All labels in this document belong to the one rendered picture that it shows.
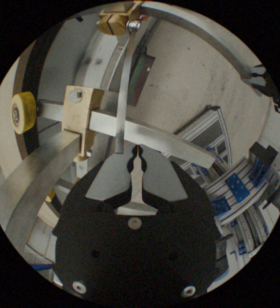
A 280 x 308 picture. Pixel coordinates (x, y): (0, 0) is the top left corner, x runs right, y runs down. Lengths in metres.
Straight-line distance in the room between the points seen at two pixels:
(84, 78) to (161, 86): 0.76
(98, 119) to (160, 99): 0.90
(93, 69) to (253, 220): 1.07
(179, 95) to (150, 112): 0.36
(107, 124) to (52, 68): 0.29
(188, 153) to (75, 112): 0.20
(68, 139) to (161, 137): 0.14
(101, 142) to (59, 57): 0.34
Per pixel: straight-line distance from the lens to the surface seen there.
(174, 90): 1.06
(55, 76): 0.39
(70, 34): 0.43
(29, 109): 0.22
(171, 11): 0.24
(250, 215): 0.76
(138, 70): 0.31
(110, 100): 0.31
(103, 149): 0.36
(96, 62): 0.44
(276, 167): 0.61
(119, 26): 0.19
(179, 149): 0.17
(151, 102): 1.01
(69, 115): 0.17
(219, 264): 0.64
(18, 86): 0.29
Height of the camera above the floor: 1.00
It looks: 58 degrees down
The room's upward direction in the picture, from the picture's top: 179 degrees counter-clockwise
